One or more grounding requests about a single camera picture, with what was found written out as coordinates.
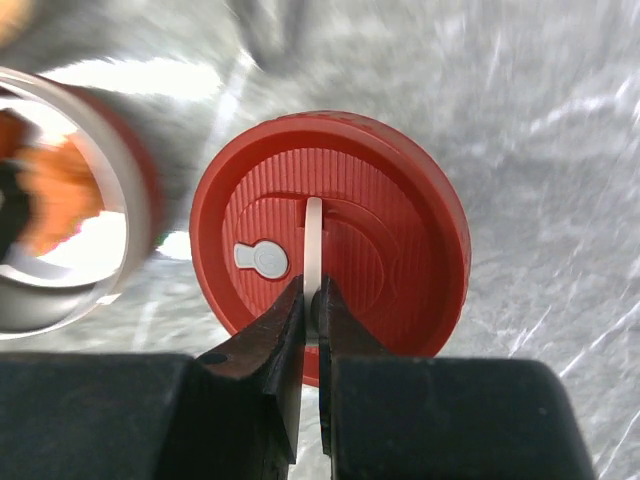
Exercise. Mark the orange fried shrimp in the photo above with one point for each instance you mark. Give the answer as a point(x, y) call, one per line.
point(47, 191)

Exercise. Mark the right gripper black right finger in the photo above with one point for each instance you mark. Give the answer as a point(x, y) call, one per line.
point(385, 416)

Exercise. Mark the red bowl silver inside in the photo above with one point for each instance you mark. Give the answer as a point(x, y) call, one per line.
point(44, 293)

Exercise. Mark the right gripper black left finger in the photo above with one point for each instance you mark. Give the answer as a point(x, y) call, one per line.
point(230, 413)

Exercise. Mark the red lid with white handle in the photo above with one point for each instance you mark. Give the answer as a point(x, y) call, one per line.
point(395, 236)

